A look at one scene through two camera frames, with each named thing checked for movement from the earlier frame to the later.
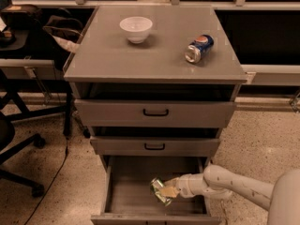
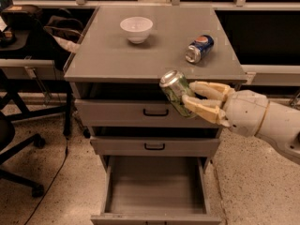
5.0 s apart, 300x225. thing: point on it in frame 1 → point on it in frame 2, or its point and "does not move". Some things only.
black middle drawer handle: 146,148 does not move
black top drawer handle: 156,114 does not move
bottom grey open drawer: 127,198 does not move
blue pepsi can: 199,49 does not move
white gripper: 185,185 → 246,112
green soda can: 156,187 → 175,86
